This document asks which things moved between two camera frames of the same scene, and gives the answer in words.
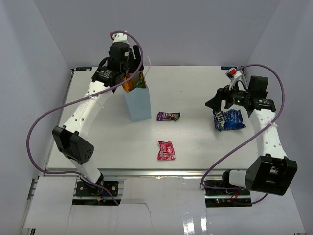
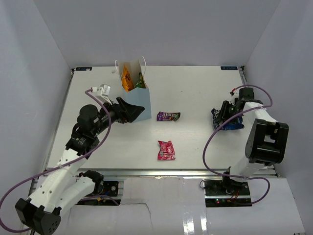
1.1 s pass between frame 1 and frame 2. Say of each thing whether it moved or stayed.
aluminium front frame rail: stayed
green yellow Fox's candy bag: stayed
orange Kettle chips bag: stayed
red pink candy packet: stayed
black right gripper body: moved
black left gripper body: moved
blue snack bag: stayed
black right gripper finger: moved
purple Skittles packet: stayed
